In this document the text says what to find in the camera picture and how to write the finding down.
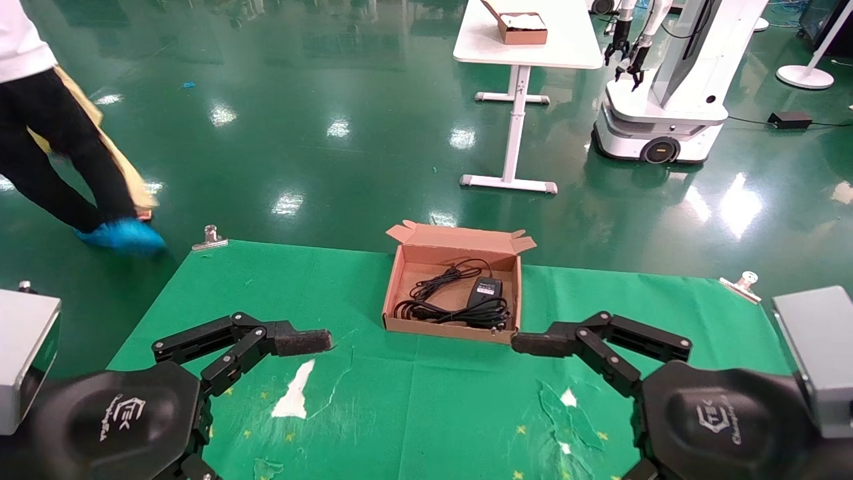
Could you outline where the silver metal clip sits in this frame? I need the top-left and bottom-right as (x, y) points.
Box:
(718, 271), (762, 304)
(192, 225), (229, 251)

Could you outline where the black floor cable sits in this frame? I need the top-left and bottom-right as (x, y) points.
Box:
(726, 115), (853, 129)

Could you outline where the small filled cardboard box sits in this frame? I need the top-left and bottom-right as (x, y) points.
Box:
(481, 0), (548, 45)

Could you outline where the black power brick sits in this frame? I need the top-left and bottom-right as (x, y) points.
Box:
(768, 111), (813, 130)

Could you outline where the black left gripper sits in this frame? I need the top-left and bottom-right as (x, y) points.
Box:
(0, 361), (221, 480)

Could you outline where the thick black power cable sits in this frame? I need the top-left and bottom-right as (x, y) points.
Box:
(393, 298), (512, 331)

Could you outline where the blue shoe cover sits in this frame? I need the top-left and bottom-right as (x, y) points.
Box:
(75, 218), (167, 258)

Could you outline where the dark cabinet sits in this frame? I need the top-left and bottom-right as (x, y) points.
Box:
(798, 0), (853, 57)

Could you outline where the white wheeled robot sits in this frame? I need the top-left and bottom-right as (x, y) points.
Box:
(592, 0), (768, 165)

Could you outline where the white floor stand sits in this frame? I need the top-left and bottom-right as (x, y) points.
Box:
(776, 0), (853, 90)

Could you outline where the green table cloth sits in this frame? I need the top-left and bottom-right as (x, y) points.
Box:
(107, 240), (794, 480)

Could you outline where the background robot arm black gripper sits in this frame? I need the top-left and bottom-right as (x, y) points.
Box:
(616, 0), (658, 92)
(604, 0), (632, 66)

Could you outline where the white table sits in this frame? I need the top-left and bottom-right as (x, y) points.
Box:
(453, 0), (604, 195)

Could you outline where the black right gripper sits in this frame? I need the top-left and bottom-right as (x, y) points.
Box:
(623, 361), (853, 480)

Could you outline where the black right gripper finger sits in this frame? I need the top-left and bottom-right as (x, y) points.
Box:
(512, 311), (692, 401)

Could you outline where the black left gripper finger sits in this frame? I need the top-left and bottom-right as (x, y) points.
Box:
(152, 311), (333, 397)

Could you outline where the black adapter with thin cable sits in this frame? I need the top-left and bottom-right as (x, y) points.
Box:
(409, 259), (504, 309)

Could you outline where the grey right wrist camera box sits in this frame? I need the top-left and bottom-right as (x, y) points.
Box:
(772, 285), (853, 439)

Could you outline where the person in black trousers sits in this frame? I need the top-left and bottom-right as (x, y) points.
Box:
(0, 0), (137, 234)

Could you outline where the open brown cardboard box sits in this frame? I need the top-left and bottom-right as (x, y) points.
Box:
(382, 220), (538, 345)

